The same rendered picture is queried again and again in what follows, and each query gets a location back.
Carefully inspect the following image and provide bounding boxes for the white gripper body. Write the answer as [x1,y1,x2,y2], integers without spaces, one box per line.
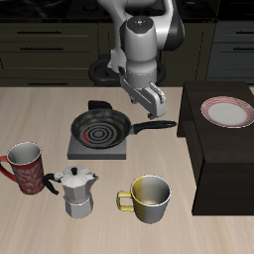
[118,72,168,119]

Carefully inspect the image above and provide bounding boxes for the round black stove knob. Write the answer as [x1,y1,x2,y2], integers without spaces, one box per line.
[87,99,114,111]

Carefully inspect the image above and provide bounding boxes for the black frying pan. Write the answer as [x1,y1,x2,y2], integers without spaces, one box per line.
[69,108,179,150]

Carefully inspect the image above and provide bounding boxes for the dark grey stove plate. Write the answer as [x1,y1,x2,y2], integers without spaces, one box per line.
[66,131,128,161]

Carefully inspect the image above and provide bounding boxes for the white plate with red rim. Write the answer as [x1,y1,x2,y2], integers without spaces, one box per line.
[199,95,254,130]

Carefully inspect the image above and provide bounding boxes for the dark wooden cabinet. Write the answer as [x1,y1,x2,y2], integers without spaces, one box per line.
[176,80,254,217]

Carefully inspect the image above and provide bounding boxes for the yellow and white mug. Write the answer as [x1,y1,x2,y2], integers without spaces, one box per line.
[115,175,173,225]

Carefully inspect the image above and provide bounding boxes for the dark kitchen cupboards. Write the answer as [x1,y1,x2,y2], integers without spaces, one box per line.
[0,0,219,88]

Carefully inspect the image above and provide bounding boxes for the grey drawer unit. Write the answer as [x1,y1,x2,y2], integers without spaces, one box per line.
[205,19,254,82]

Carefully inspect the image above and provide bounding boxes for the silver moka pot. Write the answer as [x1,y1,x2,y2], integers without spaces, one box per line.
[42,165,100,220]

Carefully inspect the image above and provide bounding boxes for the red patterned mug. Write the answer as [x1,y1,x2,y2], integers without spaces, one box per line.
[0,141,46,195]

